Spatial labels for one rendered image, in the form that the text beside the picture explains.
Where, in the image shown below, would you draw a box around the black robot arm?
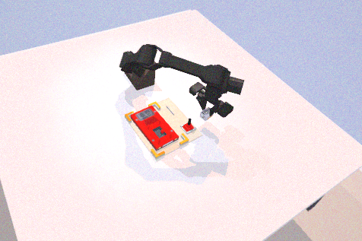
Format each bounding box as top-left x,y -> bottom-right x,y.
119,44 -> 245,97

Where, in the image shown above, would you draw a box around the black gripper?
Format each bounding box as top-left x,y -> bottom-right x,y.
189,82 -> 233,118

